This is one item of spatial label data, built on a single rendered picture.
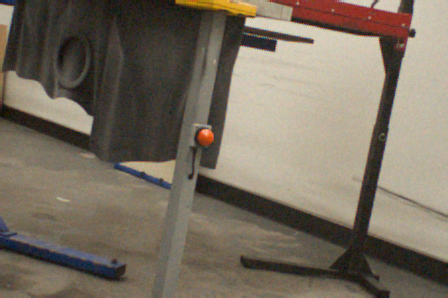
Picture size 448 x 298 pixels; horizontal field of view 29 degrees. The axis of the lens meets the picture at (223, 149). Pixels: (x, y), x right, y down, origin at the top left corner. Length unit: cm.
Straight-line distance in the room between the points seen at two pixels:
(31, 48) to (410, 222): 228
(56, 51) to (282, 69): 263
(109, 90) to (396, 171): 230
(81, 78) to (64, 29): 16
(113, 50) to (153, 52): 12
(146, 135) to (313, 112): 242
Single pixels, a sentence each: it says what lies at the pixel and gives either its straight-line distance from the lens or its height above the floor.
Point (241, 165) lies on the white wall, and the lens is 491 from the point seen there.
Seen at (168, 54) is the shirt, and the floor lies 81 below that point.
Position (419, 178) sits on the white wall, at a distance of 413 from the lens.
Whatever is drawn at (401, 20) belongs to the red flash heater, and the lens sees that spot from 342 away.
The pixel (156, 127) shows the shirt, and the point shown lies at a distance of 224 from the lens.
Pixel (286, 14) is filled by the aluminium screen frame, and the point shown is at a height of 97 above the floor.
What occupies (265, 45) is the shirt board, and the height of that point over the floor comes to 90.
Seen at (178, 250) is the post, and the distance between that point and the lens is 199.
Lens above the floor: 84
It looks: 6 degrees down
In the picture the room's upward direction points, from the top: 11 degrees clockwise
